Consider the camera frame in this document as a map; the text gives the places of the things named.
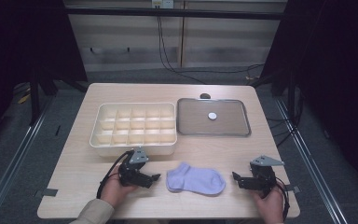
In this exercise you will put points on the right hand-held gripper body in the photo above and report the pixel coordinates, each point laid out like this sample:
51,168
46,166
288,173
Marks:
264,179

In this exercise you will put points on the black horizontal bar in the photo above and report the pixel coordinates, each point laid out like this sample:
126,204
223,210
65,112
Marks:
174,13

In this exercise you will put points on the person's left hand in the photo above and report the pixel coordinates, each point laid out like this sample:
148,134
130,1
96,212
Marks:
113,189

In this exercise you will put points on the dark round table grommet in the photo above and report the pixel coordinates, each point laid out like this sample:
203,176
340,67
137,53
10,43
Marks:
204,95

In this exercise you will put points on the small yellow floor item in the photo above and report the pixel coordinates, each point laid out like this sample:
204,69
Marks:
24,99

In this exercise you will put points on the grey tape strip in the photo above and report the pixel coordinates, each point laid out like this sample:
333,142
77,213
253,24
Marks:
46,192
294,188

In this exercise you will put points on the small white round disc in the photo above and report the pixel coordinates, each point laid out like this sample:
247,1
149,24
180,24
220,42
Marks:
212,116

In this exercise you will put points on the black metal stand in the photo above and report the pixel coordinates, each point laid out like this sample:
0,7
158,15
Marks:
34,99
290,99

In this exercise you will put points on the small black floor strip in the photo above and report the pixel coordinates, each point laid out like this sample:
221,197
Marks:
57,130

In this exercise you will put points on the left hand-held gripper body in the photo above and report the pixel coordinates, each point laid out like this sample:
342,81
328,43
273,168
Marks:
132,174

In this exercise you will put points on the dark curtain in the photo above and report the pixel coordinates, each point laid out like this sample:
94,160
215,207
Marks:
335,77
21,40

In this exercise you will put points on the lilac sock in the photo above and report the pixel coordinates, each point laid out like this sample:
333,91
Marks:
195,180

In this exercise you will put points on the cream divided storage box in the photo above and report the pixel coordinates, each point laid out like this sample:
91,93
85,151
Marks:
136,126

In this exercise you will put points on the aluminium floor rail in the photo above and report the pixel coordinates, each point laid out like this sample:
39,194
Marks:
310,161
15,155

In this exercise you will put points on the person's right hand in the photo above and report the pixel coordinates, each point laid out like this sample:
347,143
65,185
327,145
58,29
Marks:
272,207

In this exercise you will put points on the white wall socket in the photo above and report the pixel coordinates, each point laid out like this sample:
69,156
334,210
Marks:
163,3

